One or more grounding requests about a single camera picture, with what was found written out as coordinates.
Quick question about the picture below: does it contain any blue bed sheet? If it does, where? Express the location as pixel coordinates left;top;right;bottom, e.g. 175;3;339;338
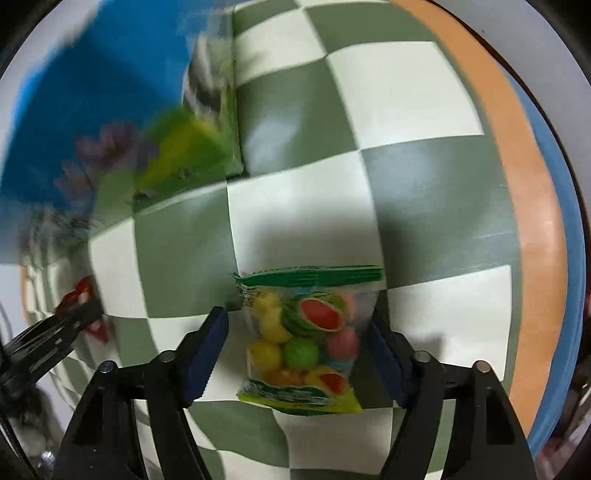
507;73;588;458

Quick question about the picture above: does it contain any small red candy packet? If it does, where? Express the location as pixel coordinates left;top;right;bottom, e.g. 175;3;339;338
54;276;112;344

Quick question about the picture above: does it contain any fruit gummy candy packet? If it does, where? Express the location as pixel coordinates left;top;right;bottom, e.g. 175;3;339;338
235;265;385;415

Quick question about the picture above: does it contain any green white checkered mat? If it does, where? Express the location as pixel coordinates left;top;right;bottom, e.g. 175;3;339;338
20;1;567;479

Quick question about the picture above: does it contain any cardboard milk box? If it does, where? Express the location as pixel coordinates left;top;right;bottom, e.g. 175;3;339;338
1;1;245;255

